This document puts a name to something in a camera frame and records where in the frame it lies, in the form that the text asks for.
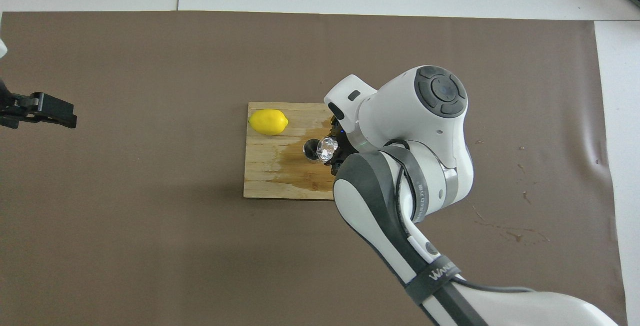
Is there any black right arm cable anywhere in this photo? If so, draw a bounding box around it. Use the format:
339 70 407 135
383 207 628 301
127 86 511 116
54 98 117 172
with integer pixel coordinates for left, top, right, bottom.
452 275 538 294

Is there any yellow lemon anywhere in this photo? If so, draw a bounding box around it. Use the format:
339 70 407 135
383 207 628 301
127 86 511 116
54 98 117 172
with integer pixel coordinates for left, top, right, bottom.
248 109 289 136

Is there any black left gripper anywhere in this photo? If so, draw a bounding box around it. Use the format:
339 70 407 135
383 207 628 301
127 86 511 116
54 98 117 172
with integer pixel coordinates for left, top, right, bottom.
0 79 78 129

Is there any brown paper table mat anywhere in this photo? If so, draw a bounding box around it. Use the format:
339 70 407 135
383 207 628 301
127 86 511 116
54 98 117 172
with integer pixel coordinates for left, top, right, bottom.
0 10 628 326

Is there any small clear glass cup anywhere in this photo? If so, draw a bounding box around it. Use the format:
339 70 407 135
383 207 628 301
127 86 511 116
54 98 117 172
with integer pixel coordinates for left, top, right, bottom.
316 136 340 162

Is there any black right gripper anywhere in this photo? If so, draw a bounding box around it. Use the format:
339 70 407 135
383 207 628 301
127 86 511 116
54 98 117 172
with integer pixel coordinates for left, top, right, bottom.
325 115 360 175

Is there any steel jigger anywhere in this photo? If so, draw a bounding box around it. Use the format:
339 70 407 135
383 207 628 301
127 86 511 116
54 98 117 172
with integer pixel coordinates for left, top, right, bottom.
303 138 324 163

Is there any wooden cutting board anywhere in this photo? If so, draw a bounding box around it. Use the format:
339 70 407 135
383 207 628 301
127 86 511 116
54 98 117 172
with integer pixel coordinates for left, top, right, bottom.
243 102 337 200

